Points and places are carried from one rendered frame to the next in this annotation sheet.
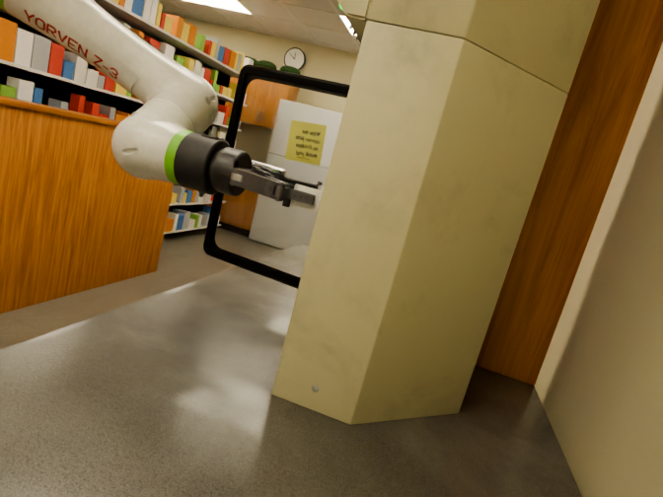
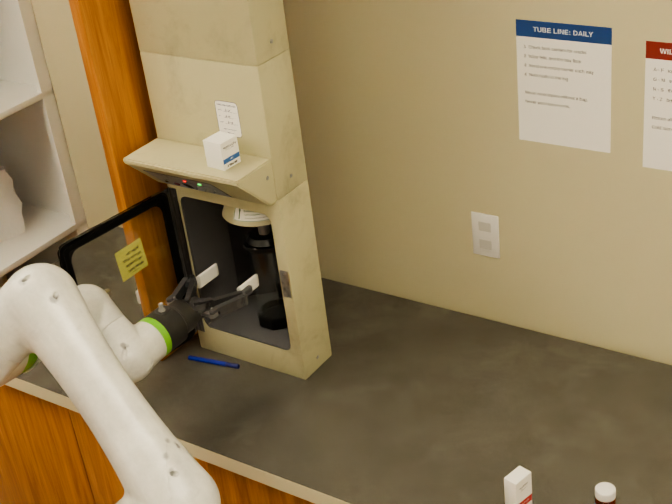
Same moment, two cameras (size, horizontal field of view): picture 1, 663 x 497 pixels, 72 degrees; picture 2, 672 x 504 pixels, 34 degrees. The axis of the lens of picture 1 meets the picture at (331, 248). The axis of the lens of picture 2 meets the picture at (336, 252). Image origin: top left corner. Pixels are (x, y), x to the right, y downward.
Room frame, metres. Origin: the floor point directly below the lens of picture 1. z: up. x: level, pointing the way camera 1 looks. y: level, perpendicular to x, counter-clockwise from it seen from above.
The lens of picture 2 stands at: (-0.44, 1.87, 2.45)
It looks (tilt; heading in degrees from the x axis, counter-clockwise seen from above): 29 degrees down; 295
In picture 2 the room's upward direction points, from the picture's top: 7 degrees counter-clockwise
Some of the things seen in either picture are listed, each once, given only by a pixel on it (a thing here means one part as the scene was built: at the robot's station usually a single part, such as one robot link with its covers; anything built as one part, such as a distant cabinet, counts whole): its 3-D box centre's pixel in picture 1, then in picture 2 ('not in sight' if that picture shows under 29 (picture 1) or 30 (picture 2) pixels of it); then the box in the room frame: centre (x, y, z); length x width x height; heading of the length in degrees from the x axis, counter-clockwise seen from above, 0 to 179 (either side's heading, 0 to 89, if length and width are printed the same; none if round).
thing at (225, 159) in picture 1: (246, 176); (187, 311); (0.74, 0.16, 1.19); 0.09 x 0.08 x 0.07; 78
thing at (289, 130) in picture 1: (285, 179); (131, 294); (0.91, 0.12, 1.19); 0.30 x 0.01 x 0.40; 71
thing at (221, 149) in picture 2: not in sight; (221, 150); (0.64, 0.07, 1.54); 0.05 x 0.05 x 0.06; 73
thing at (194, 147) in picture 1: (206, 162); (164, 327); (0.76, 0.23, 1.20); 0.09 x 0.06 x 0.12; 168
